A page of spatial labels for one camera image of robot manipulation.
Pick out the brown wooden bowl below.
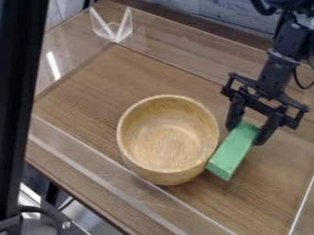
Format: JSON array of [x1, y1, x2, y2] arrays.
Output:
[[117, 95, 220, 185]]

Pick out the black vertical post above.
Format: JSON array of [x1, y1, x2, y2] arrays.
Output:
[[0, 0, 51, 235]]

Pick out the clear acrylic tray walls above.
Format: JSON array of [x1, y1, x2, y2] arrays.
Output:
[[27, 1, 314, 235]]

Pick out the grey metal bracket with screw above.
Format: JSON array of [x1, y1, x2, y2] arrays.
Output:
[[54, 213, 91, 235]]

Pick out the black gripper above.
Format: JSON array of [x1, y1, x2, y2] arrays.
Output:
[[221, 49, 309, 146]]

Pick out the black table leg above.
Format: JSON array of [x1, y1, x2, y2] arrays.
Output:
[[46, 183, 61, 207]]

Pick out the green rectangular block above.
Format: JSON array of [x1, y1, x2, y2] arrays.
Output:
[[206, 121, 260, 181]]

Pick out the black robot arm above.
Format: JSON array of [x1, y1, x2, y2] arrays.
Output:
[[221, 0, 314, 146]]

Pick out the black cable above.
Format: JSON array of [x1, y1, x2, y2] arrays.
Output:
[[18, 205, 71, 235]]

